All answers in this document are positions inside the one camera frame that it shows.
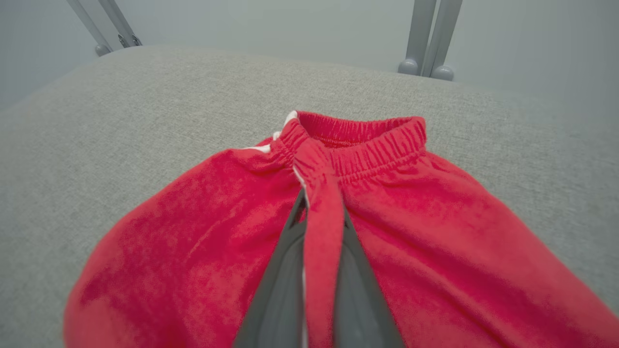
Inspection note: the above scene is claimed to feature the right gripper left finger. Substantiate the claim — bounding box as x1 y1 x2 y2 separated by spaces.
234 188 308 348

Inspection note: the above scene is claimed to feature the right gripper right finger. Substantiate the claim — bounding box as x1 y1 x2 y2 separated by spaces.
334 208 405 348

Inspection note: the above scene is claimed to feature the red shorts white trim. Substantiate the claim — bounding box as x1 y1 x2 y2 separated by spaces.
63 110 619 348

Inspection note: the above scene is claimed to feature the grey fabric sofa seat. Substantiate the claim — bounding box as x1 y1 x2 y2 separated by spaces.
0 45 619 348

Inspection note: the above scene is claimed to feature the grey metal frame leg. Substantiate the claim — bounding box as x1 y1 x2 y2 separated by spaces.
66 0 113 58
422 0 464 82
398 0 438 76
98 0 144 48

